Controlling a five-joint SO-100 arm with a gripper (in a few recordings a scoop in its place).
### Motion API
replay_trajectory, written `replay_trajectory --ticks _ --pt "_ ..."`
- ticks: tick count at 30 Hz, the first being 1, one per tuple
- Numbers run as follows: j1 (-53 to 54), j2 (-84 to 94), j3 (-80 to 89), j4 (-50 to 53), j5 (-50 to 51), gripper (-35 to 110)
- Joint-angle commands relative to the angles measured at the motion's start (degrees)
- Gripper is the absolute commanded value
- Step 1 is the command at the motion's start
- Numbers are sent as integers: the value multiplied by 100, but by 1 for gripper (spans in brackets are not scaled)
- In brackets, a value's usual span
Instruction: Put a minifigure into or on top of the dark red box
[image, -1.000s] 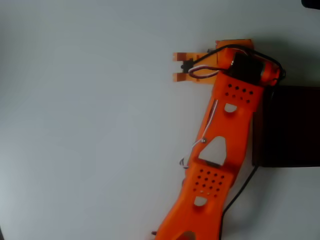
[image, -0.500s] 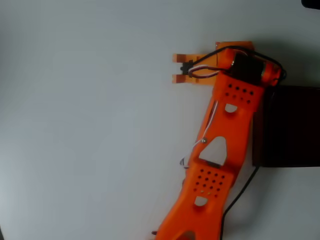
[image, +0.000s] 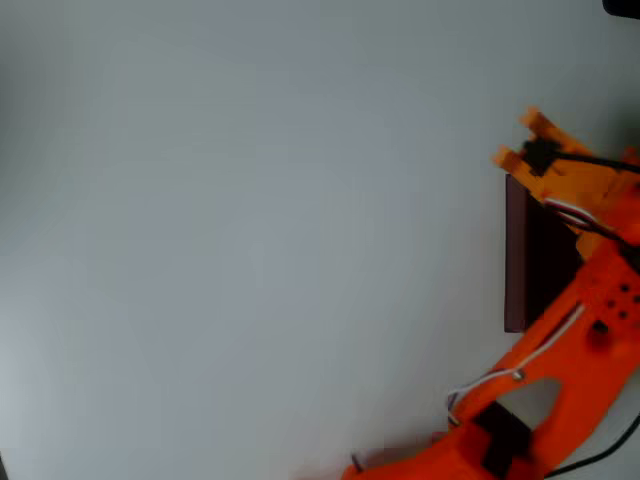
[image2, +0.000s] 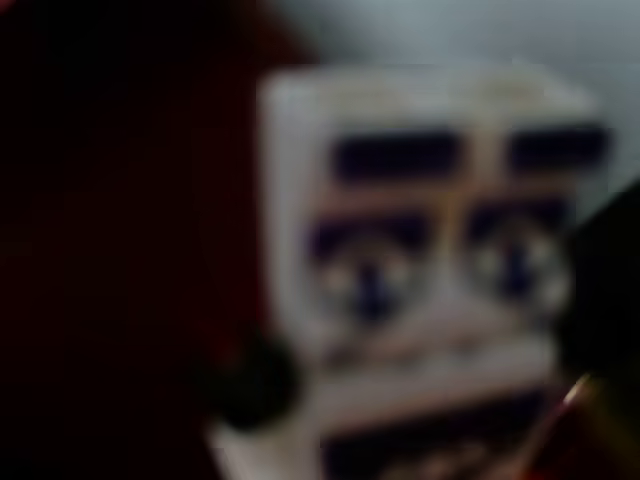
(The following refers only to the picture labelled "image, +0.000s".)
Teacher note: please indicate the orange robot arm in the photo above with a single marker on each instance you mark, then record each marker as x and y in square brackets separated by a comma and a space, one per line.
[560, 360]

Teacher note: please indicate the dark red open box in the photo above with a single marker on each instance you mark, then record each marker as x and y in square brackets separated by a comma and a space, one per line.
[516, 260]

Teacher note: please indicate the dark object at edge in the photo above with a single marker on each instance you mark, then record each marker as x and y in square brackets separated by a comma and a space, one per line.
[622, 6]

